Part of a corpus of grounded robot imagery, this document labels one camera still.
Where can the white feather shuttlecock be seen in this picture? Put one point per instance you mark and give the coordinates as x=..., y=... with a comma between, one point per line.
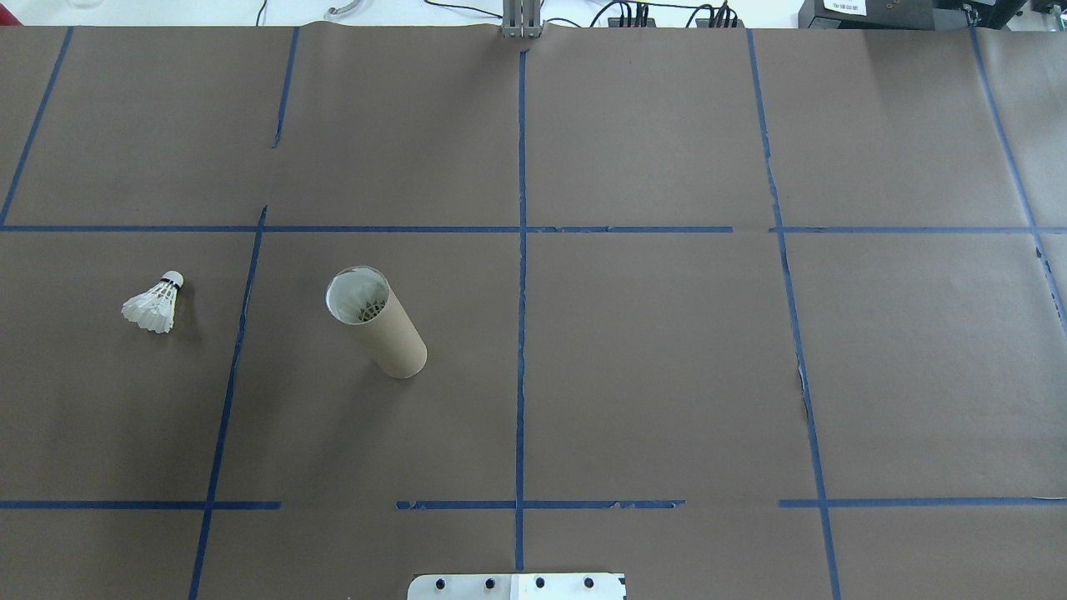
x=152, y=307
x=367, y=305

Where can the grey metal frame post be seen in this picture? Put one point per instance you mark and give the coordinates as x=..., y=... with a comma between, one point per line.
x=522, y=18

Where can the white metal base plate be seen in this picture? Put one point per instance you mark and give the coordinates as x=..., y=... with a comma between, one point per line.
x=467, y=587

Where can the black power strip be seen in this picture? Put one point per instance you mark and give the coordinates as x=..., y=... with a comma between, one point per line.
x=633, y=22
x=721, y=22

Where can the brown cardboard tube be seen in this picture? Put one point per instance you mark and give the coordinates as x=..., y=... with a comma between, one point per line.
x=390, y=342

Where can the black equipment box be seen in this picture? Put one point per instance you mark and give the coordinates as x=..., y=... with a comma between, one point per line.
x=909, y=15

